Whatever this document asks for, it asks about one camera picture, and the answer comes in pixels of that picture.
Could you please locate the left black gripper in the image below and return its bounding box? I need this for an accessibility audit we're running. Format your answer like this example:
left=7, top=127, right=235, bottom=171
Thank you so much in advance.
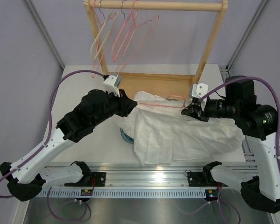
left=91, top=87, right=137, bottom=126

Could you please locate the white pleated blouse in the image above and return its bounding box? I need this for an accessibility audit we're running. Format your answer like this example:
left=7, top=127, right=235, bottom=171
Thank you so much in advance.
left=114, top=91, right=183, bottom=137

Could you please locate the cream white garment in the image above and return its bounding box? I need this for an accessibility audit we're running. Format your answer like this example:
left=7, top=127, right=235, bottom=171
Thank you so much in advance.
left=115, top=104, right=245, bottom=165

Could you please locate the pink wire hanger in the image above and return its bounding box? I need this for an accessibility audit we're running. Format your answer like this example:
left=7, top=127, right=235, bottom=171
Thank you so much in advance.
left=87, top=0, right=108, bottom=74

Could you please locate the white wooden hanger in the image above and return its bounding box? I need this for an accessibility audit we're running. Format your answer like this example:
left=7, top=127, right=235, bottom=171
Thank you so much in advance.
left=90, top=0, right=119, bottom=60

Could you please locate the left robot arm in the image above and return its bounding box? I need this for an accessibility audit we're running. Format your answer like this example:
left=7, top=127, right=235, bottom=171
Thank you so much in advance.
left=0, top=89, right=137, bottom=202

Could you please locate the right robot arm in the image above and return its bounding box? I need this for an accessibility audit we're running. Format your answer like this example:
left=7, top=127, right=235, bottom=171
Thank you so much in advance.
left=182, top=76, right=280, bottom=214

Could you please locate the wooden clothes rack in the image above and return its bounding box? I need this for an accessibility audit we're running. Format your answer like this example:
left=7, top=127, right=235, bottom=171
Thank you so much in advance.
left=84, top=0, right=228, bottom=98

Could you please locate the teal plastic tray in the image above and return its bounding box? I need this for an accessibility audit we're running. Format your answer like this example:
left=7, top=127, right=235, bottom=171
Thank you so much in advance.
left=120, top=128, right=134, bottom=144

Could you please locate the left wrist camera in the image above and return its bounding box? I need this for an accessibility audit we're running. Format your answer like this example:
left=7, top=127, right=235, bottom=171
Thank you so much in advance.
left=103, top=73, right=122, bottom=97

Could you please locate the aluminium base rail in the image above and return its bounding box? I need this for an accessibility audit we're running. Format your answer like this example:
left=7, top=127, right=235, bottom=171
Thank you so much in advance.
left=42, top=162, right=259, bottom=190

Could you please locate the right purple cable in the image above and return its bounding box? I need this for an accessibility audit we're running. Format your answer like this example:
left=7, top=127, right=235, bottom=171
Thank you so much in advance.
left=199, top=76, right=280, bottom=221

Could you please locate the slotted cable duct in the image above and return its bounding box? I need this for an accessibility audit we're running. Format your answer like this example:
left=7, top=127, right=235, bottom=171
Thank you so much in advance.
left=38, top=188, right=214, bottom=199

